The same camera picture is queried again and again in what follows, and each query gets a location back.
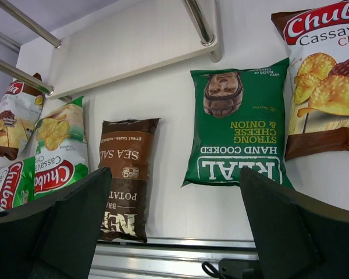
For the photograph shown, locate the green Chuba bag sideways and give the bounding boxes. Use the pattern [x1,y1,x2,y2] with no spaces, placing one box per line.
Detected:
[0,157,35,212]

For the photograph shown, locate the white two-tier shelf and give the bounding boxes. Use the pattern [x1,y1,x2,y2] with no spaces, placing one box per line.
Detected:
[0,1,220,99]

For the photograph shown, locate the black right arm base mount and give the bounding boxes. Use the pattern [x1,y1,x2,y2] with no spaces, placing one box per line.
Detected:
[201,257,261,279]

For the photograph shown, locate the brown Kettle sea salt bag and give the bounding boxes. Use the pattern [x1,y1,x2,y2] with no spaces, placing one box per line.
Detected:
[99,118,159,243]

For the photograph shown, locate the green Real chips bag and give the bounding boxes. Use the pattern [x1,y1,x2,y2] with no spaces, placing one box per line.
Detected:
[183,59,291,187]

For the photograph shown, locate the green Chuba bag upright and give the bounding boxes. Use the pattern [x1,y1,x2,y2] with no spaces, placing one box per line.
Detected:
[34,96,89,199]

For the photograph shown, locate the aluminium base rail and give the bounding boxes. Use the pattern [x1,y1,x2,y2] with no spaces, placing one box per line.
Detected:
[89,238,258,278]

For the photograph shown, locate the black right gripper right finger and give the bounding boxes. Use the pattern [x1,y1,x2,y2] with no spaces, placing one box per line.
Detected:
[240,167,349,278]

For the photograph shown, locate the brown Chuba bag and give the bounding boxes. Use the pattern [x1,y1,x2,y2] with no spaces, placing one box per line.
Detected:
[0,80,44,160]
[271,1,349,160]

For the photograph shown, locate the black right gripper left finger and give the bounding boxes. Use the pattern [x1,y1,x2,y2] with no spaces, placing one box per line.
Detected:
[0,167,112,278]

